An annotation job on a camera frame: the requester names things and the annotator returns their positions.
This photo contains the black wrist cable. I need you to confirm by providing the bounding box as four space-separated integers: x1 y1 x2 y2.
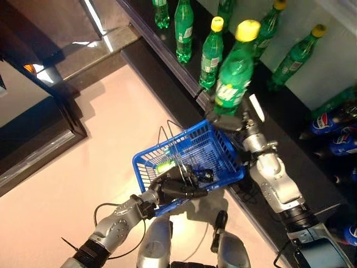
93 202 147 260
273 241 296 268

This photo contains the black zip tie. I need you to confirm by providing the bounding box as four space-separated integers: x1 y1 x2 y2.
60 237 83 252

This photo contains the silver right robot leg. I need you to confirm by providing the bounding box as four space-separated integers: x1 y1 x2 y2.
210 210 252 268

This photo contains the white plastic tab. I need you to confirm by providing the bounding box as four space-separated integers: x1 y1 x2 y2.
248 93 266 123

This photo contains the silver left robot leg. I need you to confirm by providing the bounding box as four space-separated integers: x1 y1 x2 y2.
136 216 173 268

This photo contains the green bottle inside basket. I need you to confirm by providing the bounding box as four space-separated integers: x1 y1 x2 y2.
156 160 176 175

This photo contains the silver robot leg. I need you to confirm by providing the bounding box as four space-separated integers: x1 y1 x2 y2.
210 210 252 268
136 216 173 268

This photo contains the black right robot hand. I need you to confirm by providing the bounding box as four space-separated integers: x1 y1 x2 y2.
205 97 252 135

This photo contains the black shelf base deck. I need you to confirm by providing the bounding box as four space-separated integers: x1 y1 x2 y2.
121 39 279 252

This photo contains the Pepsi cola bottle blue label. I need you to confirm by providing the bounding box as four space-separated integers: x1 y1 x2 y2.
334 167 357 185
339 124 357 136
326 214 357 248
192 167 215 184
315 131 357 159
300 106 357 140

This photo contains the dark glossy counter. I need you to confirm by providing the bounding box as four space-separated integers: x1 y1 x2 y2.
0 54 89 196

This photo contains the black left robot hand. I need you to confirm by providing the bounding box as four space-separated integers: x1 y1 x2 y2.
147 164 209 206

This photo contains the blue plastic shopping basket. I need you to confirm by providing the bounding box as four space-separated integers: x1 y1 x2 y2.
132 119 246 218

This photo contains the chrome pole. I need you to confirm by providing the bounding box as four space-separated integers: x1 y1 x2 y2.
79 0 115 54

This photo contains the metal wire basket handle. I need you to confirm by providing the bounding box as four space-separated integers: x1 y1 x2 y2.
166 119 196 179
157 125 190 179

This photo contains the green Sprite bottle yellow cap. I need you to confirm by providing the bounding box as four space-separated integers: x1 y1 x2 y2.
311 85 357 119
198 16 225 90
213 19 262 117
152 0 171 30
252 0 287 61
267 23 327 92
216 0 238 31
174 0 195 64

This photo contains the dark shelf board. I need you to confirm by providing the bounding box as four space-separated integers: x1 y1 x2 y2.
195 55 357 268
115 0 224 95

